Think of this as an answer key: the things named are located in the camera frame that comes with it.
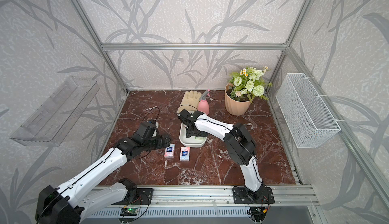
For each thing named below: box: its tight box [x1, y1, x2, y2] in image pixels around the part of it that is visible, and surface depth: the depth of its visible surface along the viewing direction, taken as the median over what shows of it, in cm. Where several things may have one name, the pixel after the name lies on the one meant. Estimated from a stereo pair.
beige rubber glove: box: [176, 90, 203, 114], surface depth 118 cm
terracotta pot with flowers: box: [224, 66, 273, 117], surface depth 88 cm
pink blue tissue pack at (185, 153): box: [179, 146, 190, 162], surface depth 87 cm
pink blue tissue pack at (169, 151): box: [164, 143, 176, 159], surface depth 88 cm
